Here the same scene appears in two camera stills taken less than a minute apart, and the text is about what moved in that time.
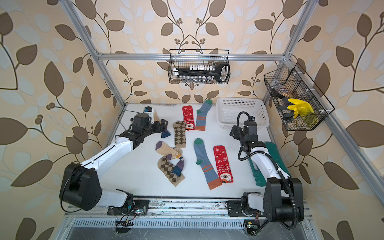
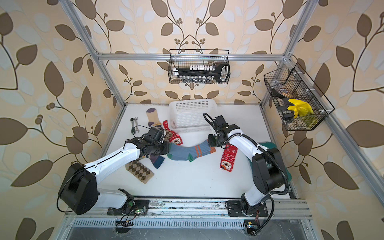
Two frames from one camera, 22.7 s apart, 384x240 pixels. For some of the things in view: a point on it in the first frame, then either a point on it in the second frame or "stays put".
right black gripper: [237, 135] -> [211, 141]
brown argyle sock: [173, 173] -> [139, 170]
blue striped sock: [201, 114] -> [196, 151]
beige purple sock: [171, 153] -> [157, 160]
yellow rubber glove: [302, 108] stays put
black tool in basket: [288, 116] stays put
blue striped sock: [211, 176] -> [178, 152]
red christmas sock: [224, 168] -> [228, 157]
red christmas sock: [188, 117] -> [174, 137]
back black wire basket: [196, 66] stays put
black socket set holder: [203, 73] stays put
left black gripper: [162, 126] -> [166, 148]
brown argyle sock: [180, 134] -> [167, 135]
